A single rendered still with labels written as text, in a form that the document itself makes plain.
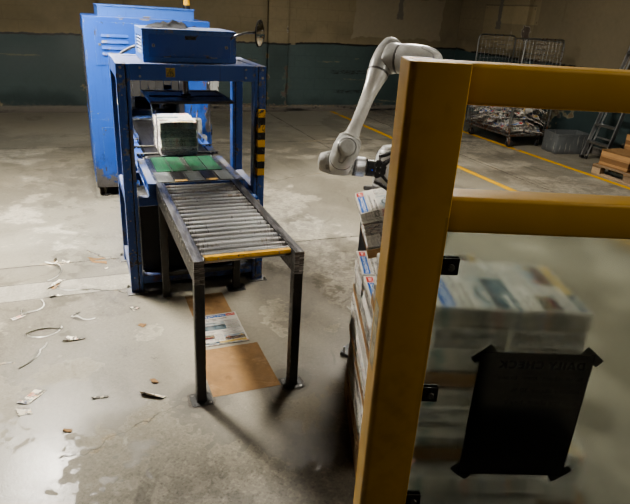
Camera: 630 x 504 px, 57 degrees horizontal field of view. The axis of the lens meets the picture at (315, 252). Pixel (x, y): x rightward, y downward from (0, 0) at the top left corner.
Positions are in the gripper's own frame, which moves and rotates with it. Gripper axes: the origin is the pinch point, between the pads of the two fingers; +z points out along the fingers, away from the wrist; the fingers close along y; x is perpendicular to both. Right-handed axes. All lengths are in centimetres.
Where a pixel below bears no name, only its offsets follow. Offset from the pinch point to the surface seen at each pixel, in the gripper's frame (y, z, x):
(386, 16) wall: -54, 124, -1013
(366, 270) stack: 43.9, -13.4, 14.0
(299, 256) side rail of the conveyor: 52, -43, -11
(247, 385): 131, -61, -9
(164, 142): 52, -148, -195
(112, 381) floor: 138, -134, -9
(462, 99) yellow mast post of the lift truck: -55, -34, 167
